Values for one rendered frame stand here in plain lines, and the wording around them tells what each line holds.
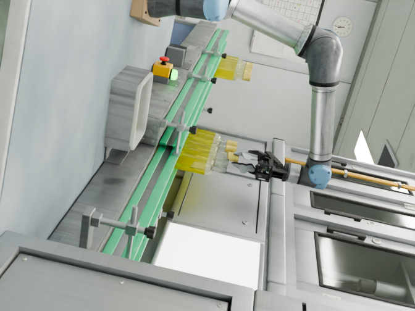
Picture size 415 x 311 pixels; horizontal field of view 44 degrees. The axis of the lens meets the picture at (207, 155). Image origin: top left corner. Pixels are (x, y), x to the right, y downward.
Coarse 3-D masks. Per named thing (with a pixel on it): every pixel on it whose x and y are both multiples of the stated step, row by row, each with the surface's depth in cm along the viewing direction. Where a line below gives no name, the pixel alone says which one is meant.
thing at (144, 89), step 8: (144, 80) 156; (152, 80) 167; (144, 88) 168; (136, 96) 154; (144, 96) 169; (136, 104) 154; (144, 104) 171; (136, 112) 155; (144, 112) 172; (136, 120) 156; (144, 120) 173; (136, 128) 174; (144, 128) 174; (136, 136) 169; (136, 144) 165
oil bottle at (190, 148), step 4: (184, 144) 193; (188, 144) 194; (184, 148) 190; (188, 148) 191; (192, 148) 192; (196, 148) 192; (200, 148) 193; (204, 148) 194; (196, 152) 190; (200, 152) 190; (204, 152) 190; (208, 152) 191; (212, 152) 192; (212, 156) 190; (216, 156) 192
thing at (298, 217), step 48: (240, 144) 250; (288, 192) 213; (336, 192) 225; (384, 192) 230; (288, 240) 181; (336, 240) 191; (384, 240) 196; (288, 288) 157; (336, 288) 164; (384, 288) 170
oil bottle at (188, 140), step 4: (188, 140) 198; (192, 140) 198; (196, 140) 199; (192, 144) 195; (196, 144) 196; (200, 144) 196; (204, 144) 197; (208, 144) 198; (212, 144) 198; (208, 148) 195; (212, 148) 196; (216, 148) 197; (216, 152) 196
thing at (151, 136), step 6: (150, 120) 176; (156, 120) 177; (150, 126) 177; (156, 126) 177; (150, 132) 177; (156, 132) 178; (144, 138) 179; (150, 138) 179; (156, 138) 179; (150, 144) 180; (156, 144) 180
